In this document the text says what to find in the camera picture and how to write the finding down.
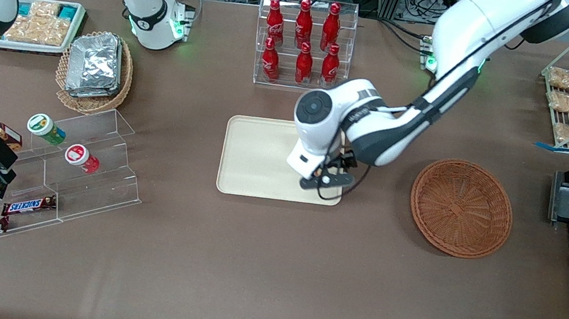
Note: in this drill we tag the red lidded snack can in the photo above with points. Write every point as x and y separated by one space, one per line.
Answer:
79 157

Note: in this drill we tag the tan wicker basket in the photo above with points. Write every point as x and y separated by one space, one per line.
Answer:
93 104

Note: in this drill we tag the cream rectangular tray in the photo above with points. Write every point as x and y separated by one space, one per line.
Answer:
256 158

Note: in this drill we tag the round brown wicker basket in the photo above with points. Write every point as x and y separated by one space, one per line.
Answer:
459 210

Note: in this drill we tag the red cola bottle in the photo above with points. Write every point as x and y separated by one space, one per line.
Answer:
274 24
304 67
270 63
303 25
331 29
329 68

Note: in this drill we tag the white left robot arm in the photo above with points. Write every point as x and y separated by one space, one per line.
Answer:
380 132

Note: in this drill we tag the silver foil package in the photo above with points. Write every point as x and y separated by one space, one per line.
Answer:
95 65

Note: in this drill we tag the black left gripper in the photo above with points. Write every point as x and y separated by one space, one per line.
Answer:
350 161

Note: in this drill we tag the green lidded snack can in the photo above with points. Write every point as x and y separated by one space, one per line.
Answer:
45 128

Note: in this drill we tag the teal snack packet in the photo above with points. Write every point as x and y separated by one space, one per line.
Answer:
67 11
25 9

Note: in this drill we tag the blue tape strip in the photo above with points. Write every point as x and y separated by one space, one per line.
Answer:
544 146

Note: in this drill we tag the clear acrylic bottle rack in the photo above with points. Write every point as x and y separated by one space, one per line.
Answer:
297 84

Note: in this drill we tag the white plastic snack tray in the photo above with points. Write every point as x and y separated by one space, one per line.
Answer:
22 46

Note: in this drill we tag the beige snack bag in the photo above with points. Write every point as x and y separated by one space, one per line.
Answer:
38 28

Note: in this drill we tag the clear acrylic stepped stand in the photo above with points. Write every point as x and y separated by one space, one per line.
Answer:
97 187

